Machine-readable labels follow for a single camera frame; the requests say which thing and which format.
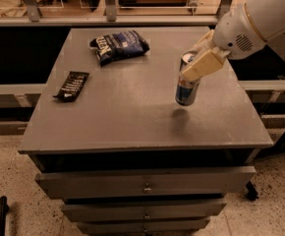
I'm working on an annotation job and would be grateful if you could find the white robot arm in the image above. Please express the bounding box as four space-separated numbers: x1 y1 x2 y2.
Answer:
180 0 285 82

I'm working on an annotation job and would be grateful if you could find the black pole bottom left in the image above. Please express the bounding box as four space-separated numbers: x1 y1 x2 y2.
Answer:
0 196 9 236

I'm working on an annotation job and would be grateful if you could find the grey drawer cabinet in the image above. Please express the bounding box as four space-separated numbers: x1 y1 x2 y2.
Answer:
17 26 274 236

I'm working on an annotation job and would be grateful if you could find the grey drawer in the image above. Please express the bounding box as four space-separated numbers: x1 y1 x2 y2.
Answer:
62 199 226 222
77 217 210 235
35 166 256 200

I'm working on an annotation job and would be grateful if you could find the grey railing with posts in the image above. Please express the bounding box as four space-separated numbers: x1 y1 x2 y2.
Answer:
0 0 233 27

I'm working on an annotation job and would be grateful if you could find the redbull can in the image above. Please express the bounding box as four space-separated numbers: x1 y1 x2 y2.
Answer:
175 51 200 106

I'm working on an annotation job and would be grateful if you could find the black snack bar wrapper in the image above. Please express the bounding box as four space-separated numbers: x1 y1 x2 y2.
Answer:
54 71 89 102

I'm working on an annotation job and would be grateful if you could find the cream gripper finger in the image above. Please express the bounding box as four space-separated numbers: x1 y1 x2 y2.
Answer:
192 29 214 54
181 48 230 82

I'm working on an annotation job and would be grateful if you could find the middle grey drawer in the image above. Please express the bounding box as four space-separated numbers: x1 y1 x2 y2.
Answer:
62 199 226 222

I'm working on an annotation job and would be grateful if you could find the top grey drawer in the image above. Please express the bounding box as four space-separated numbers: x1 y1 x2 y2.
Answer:
35 166 256 200

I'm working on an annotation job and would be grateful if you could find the blue chip bag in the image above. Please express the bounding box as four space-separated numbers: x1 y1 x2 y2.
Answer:
89 30 149 66

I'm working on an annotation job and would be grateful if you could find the bottom grey drawer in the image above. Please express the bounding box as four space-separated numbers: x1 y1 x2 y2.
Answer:
77 217 210 235

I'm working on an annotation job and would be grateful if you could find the black caster wheel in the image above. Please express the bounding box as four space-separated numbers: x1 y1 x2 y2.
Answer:
246 181 258 201

